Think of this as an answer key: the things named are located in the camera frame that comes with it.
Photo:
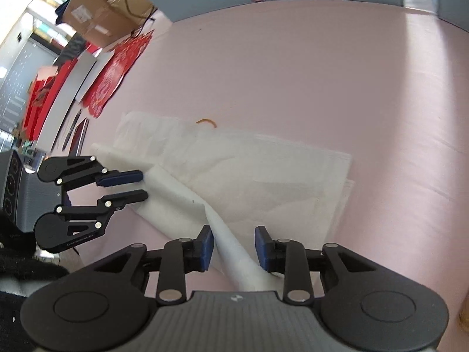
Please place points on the brown cardboard box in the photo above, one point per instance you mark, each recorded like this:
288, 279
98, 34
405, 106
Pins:
99, 7

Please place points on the dark blue cloth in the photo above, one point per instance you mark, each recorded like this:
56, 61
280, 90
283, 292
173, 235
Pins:
63, 9

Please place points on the orange rubber band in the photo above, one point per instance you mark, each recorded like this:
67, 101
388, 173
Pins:
207, 120

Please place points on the red gift boxes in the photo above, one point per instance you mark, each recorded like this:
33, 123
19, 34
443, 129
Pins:
44, 95

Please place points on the white cloth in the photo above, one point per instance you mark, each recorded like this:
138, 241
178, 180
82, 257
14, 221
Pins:
234, 168

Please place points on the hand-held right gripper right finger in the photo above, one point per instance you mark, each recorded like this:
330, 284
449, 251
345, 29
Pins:
262, 249

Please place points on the red booklet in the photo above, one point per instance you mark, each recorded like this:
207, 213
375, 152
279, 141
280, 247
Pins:
81, 135

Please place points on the black pen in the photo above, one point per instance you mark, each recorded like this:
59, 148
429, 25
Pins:
71, 130

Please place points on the white flat board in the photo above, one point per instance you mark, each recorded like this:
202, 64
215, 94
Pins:
78, 80

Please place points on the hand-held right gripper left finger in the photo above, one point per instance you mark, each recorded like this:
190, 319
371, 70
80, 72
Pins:
207, 247

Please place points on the red paper cutout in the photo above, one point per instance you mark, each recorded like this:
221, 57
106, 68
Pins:
110, 80

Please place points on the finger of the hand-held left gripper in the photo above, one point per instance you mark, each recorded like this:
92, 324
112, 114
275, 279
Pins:
121, 177
128, 196

